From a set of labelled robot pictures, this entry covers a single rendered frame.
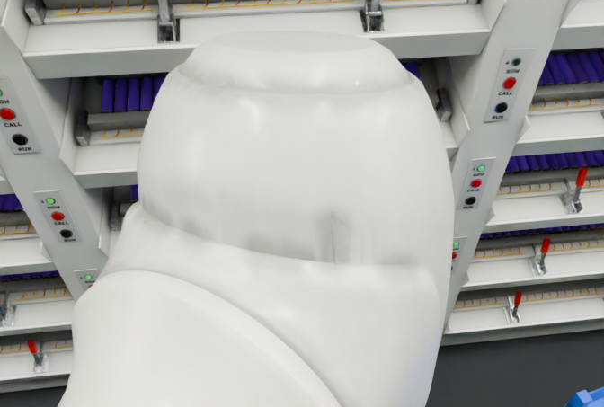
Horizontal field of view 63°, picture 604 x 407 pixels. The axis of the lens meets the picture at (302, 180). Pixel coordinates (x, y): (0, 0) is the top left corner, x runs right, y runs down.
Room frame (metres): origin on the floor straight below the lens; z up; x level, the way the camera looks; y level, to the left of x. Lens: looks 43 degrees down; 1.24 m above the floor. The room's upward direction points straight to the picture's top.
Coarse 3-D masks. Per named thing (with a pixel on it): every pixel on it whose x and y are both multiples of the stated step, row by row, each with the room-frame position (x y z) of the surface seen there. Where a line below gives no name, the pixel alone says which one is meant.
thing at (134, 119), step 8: (432, 96) 0.69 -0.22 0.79; (432, 104) 0.68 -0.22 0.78; (120, 112) 0.64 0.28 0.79; (128, 112) 0.64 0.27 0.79; (136, 112) 0.64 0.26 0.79; (144, 112) 0.64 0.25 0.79; (88, 120) 0.62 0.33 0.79; (96, 120) 0.62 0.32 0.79; (104, 120) 0.62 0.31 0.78; (112, 120) 0.62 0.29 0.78; (120, 120) 0.62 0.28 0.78; (128, 120) 0.62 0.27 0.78; (136, 120) 0.63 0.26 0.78; (144, 120) 0.63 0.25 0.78; (96, 128) 0.62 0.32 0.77; (104, 128) 0.62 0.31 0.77; (112, 128) 0.63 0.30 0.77; (120, 128) 0.63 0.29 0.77; (128, 128) 0.63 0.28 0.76; (104, 136) 0.61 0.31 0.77; (120, 136) 0.61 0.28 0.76; (128, 136) 0.61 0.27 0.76
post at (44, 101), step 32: (0, 0) 0.56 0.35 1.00; (0, 32) 0.55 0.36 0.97; (0, 64) 0.55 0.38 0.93; (32, 96) 0.55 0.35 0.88; (64, 96) 0.63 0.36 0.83; (32, 128) 0.55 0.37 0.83; (0, 160) 0.54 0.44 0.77; (32, 160) 0.55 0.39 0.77; (32, 192) 0.54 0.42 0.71; (64, 192) 0.55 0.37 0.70; (96, 192) 0.61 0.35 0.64; (32, 224) 0.54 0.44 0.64; (96, 224) 0.56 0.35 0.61; (64, 256) 0.54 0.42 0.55; (96, 256) 0.55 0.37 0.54
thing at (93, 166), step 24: (432, 72) 0.76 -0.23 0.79; (72, 96) 0.65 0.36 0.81; (96, 96) 0.69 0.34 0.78; (456, 96) 0.67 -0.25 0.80; (72, 120) 0.61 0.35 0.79; (456, 120) 0.65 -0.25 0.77; (72, 144) 0.58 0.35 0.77; (120, 144) 0.61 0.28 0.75; (456, 144) 0.62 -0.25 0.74; (72, 168) 0.55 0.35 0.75; (96, 168) 0.56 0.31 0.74; (120, 168) 0.57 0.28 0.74
